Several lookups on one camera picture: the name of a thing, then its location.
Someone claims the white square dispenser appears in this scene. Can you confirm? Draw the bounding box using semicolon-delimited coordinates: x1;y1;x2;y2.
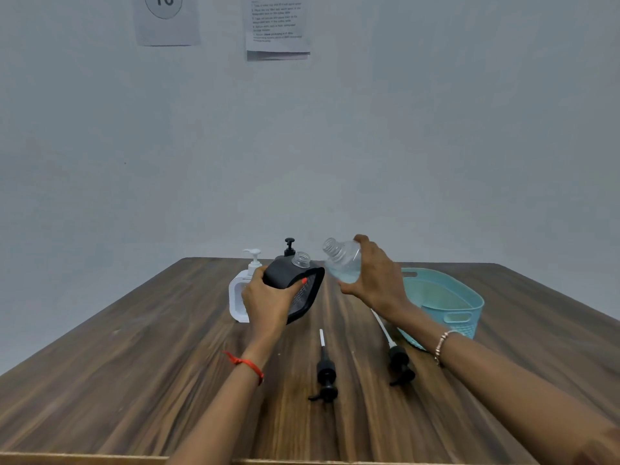
228;268;265;324

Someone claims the person's left hand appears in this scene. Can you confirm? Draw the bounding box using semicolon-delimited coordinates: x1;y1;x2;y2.
241;265;309;357

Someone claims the red thread bracelet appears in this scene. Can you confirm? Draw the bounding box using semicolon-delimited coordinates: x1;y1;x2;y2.
223;351;265;386

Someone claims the teal plastic basket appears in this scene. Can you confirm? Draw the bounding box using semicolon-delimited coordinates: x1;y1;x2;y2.
397;267;485;352

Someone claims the paper sheet with circle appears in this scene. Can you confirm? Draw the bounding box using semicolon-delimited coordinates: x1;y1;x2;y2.
131;0;202;47

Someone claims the paper sheet with text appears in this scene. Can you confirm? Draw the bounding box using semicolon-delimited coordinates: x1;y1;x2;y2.
245;0;311;54

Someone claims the person's right hand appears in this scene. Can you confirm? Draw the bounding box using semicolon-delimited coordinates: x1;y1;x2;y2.
337;234;413;327

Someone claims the tall clear plastic bottle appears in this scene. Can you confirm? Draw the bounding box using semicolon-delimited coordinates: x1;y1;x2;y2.
322;238;364;285

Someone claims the black square dispenser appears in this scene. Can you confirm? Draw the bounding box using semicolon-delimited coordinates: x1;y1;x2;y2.
261;251;326;326

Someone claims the black pump with long tube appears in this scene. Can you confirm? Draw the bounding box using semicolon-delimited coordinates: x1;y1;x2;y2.
370;308;417;387

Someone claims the silver bead bracelet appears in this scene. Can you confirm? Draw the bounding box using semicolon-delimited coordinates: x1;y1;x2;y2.
433;329;459;367

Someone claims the person's left forearm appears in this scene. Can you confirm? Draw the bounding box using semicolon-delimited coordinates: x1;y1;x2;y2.
167;338;280;465

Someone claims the maroon sleeve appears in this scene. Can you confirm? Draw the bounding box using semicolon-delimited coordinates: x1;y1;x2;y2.
571;426;620;465

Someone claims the person's right forearm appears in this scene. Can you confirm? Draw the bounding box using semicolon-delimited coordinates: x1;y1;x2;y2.
387;307;620;465

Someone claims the black pump with short tube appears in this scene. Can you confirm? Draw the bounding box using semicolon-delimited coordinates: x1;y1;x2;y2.
307;329;339;404

